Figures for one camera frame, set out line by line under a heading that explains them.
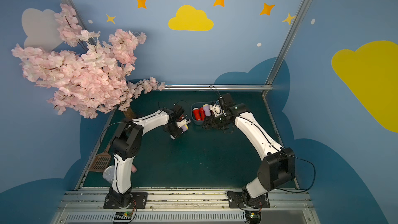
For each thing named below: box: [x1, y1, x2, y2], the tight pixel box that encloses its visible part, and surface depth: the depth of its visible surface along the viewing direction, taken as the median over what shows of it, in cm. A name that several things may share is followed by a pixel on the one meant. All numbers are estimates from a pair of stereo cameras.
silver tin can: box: [102, 165, 116, 185], surface depth 78 cm
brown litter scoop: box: [88, 142, 112, 173], surface depth 88 cm
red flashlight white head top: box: [192, 107, 201, 121], surface depth 107 cm
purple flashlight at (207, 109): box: [202, 104, 212, 117], surface depth 105 cm
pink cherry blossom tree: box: [11, 3, 166, 119], surface depth 62 cm
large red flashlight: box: [199, 106, 206, 121], surface depth 106 cm
